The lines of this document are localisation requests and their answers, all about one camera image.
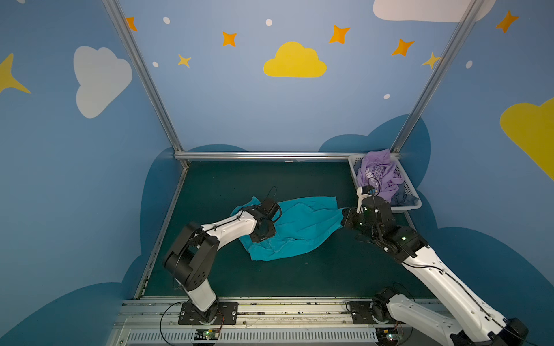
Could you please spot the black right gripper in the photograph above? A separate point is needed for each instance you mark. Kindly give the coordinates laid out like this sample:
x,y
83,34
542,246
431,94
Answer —
x,y
354,220

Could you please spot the teal printed t-shirt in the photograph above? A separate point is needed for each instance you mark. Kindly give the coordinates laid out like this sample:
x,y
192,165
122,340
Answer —
x,y
306,224

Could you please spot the white plastic laundry basket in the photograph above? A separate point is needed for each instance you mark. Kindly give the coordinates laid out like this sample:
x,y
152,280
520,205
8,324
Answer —
x,y
355,163

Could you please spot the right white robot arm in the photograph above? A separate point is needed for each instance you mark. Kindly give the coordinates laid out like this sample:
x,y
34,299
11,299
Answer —
x,y
472,320

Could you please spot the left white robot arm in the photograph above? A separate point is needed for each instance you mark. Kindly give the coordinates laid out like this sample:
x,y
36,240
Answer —
x,y
192,255

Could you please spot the dark blue t-shirt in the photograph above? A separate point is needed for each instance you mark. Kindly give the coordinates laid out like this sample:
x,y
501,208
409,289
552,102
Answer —
x,y
403,199

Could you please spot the purple t-shirt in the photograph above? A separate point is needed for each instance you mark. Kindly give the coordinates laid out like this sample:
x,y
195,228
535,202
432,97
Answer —
x,y
377,167

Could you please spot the right green circuit board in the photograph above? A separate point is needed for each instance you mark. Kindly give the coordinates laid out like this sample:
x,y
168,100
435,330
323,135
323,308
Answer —
x,y
387,337

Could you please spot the green circuit board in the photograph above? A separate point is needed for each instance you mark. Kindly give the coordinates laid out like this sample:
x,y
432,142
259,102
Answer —
x,y
387,337
206,335

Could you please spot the left green circuit board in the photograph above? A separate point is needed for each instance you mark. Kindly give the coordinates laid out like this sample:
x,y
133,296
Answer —
x,y
206,335

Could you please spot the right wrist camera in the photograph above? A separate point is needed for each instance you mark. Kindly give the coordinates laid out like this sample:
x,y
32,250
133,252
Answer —
x,y
363,192

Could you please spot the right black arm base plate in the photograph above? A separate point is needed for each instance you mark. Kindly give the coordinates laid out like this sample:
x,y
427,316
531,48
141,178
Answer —
x,y
370,312

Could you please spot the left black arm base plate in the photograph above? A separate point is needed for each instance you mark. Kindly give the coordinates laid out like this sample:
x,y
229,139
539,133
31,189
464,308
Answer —
x,y
218,313

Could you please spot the rear horizontal aluminium frame bar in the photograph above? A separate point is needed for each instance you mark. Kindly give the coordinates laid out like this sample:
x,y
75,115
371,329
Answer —
x,y
263,156

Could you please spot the front aluminium rail base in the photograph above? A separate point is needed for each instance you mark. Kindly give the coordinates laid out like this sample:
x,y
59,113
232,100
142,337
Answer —
x,y
260,321

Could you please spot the right aluminium frame post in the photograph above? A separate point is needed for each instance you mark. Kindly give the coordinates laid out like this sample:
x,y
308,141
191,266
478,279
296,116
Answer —
x,y
457,40

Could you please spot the aluminium frame post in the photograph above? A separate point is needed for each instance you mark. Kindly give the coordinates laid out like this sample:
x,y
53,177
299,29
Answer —
x,y
116,15
457,40

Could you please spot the left aluminium frame post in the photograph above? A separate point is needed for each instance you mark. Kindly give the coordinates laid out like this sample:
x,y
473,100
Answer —
x,y
116,15

